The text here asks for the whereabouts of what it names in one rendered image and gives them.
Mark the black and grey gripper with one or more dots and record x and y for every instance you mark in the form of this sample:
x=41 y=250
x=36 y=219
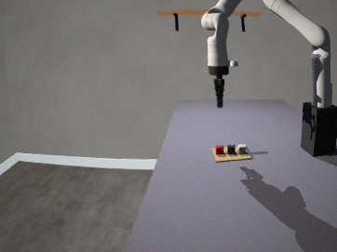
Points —
x=219 y=71

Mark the red die with white pips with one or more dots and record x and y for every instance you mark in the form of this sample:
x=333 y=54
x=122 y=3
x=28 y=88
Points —
x=219 y=149

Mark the tan flat mat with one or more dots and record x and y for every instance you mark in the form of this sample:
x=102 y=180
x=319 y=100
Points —
x=230 y=157

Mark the black die with white pips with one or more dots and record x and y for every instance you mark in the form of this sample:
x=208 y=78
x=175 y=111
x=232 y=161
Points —
x=232 y=149

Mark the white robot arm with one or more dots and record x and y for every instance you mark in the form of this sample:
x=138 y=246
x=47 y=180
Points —
x=216 y=20

